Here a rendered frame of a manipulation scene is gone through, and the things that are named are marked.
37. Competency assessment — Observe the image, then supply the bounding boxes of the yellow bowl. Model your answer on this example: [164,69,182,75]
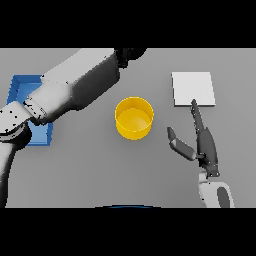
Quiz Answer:
[114,96,155,141]

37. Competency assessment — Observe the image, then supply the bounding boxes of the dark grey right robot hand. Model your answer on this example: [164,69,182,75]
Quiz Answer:
[166,98,221,178]

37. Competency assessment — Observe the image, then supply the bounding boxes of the blue tray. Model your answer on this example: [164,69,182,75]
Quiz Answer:
[6,74,55,147]

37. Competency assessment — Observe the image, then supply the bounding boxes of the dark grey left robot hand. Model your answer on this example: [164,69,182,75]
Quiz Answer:
[114,48,148,69]

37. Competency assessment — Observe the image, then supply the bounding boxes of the flat pale square scale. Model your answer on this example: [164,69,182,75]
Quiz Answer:
[171,71,217,108]

